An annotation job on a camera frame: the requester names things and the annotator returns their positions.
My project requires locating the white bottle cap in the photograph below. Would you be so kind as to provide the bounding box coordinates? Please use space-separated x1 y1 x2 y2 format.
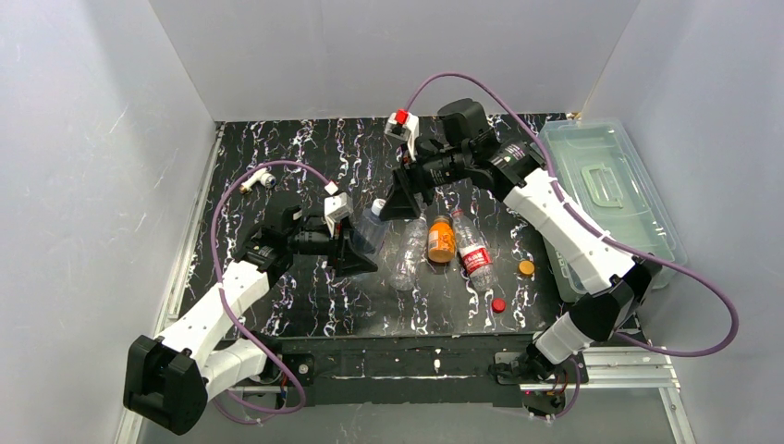
371 199 386 217

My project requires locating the clear blue-tinted bottle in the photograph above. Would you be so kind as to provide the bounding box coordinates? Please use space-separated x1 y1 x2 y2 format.
352 203 389 255

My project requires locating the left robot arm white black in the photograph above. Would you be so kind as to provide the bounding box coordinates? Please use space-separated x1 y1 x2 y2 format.
123 193 377 436

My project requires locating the clear empty plastic bottle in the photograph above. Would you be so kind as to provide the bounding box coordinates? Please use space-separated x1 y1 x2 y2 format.
390 215 428 291

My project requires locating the orange juice bottle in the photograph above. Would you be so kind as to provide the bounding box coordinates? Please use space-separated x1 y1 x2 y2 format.
427 216 457 264

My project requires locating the red label water bottle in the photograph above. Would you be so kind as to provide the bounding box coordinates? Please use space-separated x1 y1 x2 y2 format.
451 208 497 291

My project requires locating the orange bottle cap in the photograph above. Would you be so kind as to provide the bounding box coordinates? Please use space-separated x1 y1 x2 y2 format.
518 260 535 277

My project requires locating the red bottle cap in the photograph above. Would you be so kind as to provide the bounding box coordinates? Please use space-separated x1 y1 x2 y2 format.
491 298 507 314

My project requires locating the white pipe fitting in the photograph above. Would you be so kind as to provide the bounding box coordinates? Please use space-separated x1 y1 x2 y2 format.
239 167 277 194

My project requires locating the clear plastic storage box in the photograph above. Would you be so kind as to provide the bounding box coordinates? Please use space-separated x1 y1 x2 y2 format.
539 119 688 265

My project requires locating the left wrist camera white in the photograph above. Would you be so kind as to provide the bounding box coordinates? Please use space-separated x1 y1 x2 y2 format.
324 191 354 239

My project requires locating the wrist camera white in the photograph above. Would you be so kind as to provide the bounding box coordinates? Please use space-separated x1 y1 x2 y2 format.
324 191 354 239
385 108 420 162

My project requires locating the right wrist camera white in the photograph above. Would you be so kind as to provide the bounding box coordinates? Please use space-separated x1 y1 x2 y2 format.
385 108 420 162

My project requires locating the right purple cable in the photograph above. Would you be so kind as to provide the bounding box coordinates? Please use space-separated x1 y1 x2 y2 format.
395 72 741 421

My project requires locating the purple cable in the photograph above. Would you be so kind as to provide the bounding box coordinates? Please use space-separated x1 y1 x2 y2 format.
210 160 341 426
395 72 741 421

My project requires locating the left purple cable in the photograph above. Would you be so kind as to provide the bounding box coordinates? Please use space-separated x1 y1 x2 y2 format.
210 160 341 426

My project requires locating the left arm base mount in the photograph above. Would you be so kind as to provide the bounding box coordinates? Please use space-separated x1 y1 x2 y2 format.
241 351 316 424

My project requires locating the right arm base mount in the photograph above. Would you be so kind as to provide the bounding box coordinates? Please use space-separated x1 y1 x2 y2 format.
487 351 589 425

